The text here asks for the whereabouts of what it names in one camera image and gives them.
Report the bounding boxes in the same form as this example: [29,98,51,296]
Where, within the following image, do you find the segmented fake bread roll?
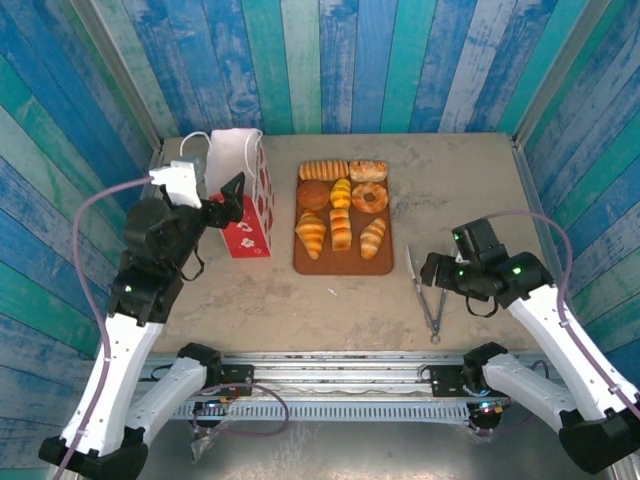
[329,208,353,252]

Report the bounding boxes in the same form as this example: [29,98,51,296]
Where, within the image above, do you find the aluminium table side rail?
[512,134,557,274]

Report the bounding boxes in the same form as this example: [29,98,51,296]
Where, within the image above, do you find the sugar-dusted fake bread loaf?
[348,159,389,184]

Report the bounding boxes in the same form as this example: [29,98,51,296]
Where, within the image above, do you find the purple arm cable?
[469,209,640,436]
[52,174,290,480]

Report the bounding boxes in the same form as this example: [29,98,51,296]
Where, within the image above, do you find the round brown fake bun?
[296,179,331,212]

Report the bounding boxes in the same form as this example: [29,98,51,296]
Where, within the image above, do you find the small fake croissant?
[359,216,388,261]

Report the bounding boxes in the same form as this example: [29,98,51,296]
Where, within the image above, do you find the red and white paper bag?
[179,128,276,260]

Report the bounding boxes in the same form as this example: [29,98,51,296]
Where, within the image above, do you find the brown tray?
[293,159,395,277]

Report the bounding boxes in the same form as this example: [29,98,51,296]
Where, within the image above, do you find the grey slotted cable duct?
[172,402,474,425]

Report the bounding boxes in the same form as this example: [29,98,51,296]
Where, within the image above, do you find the crumpled clear plastic wrapper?
[189,433,221,462]

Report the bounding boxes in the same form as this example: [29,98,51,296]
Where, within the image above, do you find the long striped fake bread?
[298,159,351,182]

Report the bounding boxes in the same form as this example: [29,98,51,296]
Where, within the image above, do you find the large fake croissant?
[294,208,328,261]

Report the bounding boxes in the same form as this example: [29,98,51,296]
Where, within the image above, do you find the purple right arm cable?
[469,209,640,436]

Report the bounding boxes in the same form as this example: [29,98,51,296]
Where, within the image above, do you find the metal tongs with white tips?
[404,244,449,346]

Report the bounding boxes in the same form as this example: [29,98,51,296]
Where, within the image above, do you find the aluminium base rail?
[139,349,556,399]

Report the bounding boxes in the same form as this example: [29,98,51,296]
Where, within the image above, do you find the ring-shaped fake bread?
[351,181,390,215]

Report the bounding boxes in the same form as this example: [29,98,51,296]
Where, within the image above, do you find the aluminium frame post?
[69,0,166,151]
[512,0,601,147]

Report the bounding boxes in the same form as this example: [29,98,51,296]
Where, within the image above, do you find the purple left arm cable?
[52,174,290,480]

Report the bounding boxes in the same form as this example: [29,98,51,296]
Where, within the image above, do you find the yellow twisted fake bread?
[329,178,353,210]

